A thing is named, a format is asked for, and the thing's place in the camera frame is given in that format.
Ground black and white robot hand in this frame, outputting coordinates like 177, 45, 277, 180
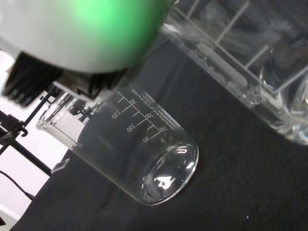
0, 0, 175, 107

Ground black tripod stand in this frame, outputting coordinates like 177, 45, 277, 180
0, 90, 64, 178

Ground clear cloth clip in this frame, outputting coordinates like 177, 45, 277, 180
51, 157, 71, 174

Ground black bench cloth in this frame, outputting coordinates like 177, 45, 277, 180
9, 38, 308, 231

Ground thin black cable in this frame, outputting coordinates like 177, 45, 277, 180
0, 169, 36, 201

